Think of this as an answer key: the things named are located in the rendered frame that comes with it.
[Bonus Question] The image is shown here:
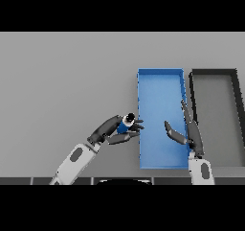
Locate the left robot hand dark grey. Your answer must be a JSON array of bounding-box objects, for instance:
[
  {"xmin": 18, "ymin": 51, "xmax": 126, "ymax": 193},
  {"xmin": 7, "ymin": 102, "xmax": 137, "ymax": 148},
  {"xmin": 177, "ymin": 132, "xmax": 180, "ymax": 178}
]
[{"xmin": 86, "ymin": 114, "xmax": 145, "ymax": 147}]

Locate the blue pipe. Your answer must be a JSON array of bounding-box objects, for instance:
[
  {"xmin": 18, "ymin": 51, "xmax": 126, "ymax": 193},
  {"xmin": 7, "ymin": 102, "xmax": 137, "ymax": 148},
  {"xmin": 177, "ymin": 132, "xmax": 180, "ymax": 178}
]
[{"xmin": 116, "ymin": 112, "xmax": 137, "ymax": 135}]

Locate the right robot hand dark grey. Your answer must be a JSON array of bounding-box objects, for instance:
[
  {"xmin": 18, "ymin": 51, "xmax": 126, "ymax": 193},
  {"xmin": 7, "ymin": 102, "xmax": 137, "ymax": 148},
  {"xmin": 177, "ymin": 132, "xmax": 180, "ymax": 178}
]
[{"xmin": 164, "ymin": 99, "xmax": 206, "ymax": 160}]

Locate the dark grey bin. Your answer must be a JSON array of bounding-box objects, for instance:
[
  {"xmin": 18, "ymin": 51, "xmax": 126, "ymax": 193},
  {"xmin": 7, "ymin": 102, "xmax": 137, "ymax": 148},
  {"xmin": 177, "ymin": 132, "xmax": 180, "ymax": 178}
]
[{"xmin": 188, "ymin": 68, "xmax": 245, "ymax": 169}]

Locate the blue bin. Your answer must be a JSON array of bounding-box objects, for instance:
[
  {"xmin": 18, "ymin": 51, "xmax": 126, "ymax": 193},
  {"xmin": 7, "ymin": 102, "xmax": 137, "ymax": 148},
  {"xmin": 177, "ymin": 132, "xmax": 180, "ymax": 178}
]
[{"xmin": 136, "ymin": 67, "xmax": 191, "ymax": 171}]

